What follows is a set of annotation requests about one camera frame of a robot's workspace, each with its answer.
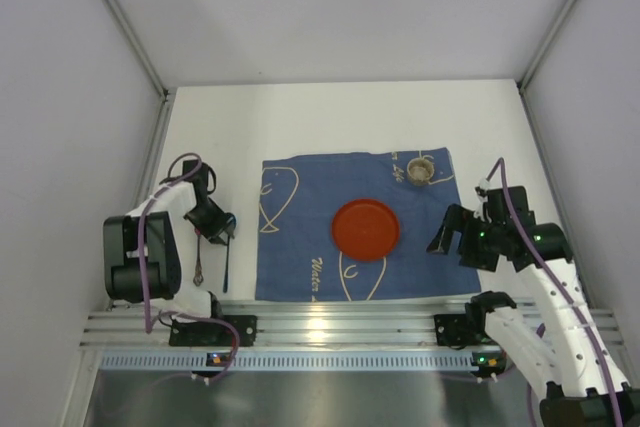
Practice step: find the pink metallic fork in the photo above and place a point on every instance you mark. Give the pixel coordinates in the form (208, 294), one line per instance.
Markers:
(198, 269)

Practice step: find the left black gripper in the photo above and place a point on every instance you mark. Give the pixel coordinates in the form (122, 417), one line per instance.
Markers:
(212, 226)

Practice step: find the red round plate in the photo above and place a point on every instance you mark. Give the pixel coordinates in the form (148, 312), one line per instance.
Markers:
(365, 230)

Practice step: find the perforated cable duct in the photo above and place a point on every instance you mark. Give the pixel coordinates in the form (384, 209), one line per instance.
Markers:
(293, 361)

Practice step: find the left aluminium frame post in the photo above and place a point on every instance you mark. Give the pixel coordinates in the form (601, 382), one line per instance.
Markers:
(132, 40)

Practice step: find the right aluminium frame post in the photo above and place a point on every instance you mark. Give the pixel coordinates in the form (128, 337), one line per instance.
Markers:
(544, 47)

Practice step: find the blue metallic spoon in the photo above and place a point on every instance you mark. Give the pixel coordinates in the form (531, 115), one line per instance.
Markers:
(226, 267)

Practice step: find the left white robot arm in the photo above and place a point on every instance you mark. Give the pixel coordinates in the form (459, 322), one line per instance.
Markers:
(152, 254)

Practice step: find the aluminium frame post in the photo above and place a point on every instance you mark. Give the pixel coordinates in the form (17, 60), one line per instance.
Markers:
(132, 40)
(544, 47)

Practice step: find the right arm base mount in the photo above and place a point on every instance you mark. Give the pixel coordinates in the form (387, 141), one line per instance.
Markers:
(461, 330)

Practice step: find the aluminium mounting rail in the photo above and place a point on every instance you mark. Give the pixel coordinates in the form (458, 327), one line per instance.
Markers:
(324, 325)

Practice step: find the blue embroidered cloth placemat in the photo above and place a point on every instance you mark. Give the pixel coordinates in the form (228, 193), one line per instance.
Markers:
(297, 260)

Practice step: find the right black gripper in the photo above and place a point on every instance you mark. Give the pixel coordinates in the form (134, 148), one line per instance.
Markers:
(463, 235)

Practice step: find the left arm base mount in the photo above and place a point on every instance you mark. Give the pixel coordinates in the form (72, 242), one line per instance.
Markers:
(203, 334)

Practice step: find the speckled ceramic cup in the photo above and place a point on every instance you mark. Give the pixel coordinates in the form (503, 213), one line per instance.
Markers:
(420, 171)

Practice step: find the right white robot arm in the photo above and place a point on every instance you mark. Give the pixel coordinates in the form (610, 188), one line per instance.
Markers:
(568, 367)

